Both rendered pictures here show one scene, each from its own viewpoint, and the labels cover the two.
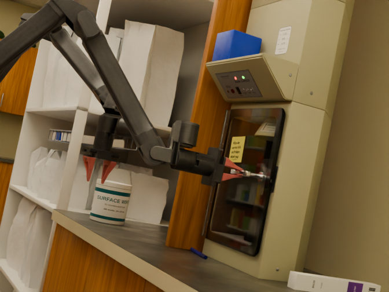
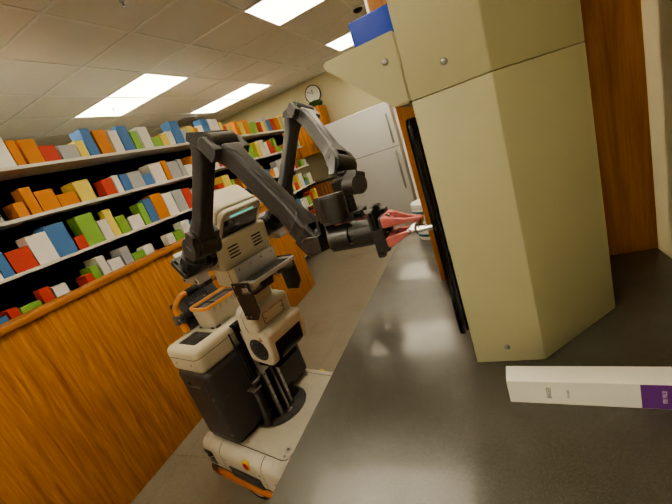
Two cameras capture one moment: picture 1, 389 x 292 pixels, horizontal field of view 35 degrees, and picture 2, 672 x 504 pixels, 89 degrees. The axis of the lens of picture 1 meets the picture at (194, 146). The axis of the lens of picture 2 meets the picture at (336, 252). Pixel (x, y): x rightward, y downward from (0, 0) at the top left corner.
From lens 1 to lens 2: 1.28 m
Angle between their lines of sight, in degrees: 55
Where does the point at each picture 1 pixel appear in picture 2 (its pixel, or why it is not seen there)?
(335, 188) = not seen: outside the picture
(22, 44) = (199, 190)
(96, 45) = (227, 161)
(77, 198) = not seen: hidden behind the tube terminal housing
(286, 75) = (378, 67)
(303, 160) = (483, 183)
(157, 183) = not seen: hidden behind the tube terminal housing
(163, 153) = (312, 244)
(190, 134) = (327, 211)
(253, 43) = (385, 18)
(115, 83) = (254, 188)
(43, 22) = (197, 164)
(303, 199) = (511, 241)
